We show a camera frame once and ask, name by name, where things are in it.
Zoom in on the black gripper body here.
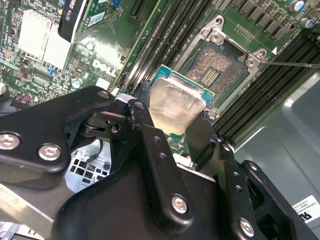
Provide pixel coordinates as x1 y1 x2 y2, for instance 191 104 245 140
53 163 238 240

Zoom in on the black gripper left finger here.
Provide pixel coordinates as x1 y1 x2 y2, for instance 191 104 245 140
0 80 198 230

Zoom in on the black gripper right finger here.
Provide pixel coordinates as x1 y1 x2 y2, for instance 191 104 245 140
189 110 313 240

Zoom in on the metal socket cover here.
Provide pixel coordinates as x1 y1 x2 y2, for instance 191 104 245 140
172 153 198 172

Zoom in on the silver topped CPU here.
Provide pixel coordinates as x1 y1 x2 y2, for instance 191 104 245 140
149 64 216 137

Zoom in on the metal wire locking lever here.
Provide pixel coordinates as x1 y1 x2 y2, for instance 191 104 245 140
259 61 320 69

